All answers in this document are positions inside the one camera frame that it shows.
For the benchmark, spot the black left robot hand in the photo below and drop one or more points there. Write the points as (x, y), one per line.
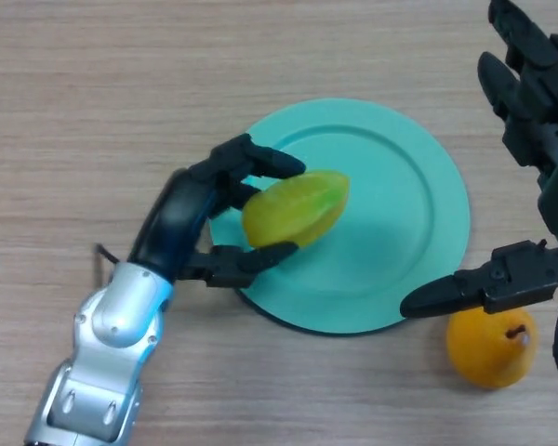
(176, 218)

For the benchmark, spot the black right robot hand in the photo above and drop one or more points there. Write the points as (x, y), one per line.
(539, 111)

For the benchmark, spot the yellow green starfruit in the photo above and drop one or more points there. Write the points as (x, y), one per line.
(302, 209)

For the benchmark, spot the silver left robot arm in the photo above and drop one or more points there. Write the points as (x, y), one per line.
(116, 320)

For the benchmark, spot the green round plate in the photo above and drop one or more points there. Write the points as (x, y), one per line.
(390, 209)

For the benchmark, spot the orange pear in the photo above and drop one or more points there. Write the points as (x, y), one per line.
(483, 353)

